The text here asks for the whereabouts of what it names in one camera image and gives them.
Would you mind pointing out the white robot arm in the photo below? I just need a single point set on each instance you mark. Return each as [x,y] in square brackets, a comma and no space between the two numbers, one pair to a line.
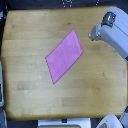
[109,32]

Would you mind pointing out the pink cloth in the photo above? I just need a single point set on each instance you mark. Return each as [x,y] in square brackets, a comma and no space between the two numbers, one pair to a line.
[64,56]

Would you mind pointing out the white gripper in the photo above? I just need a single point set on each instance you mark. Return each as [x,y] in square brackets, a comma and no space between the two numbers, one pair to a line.
[95,33]

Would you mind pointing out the grey object at left edge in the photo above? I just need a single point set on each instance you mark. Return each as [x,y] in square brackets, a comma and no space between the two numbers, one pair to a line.
[1,87]

